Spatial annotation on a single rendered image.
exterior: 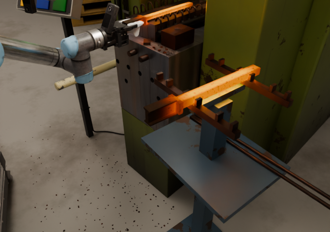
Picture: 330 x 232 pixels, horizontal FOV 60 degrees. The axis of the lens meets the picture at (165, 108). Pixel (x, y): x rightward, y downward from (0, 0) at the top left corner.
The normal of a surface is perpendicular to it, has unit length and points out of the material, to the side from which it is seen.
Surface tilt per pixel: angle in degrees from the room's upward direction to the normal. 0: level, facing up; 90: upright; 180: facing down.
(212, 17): 90
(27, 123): 0
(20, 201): 0
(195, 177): 0
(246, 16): 90
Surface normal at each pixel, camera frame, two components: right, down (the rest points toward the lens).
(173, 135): 0.00, -0.81
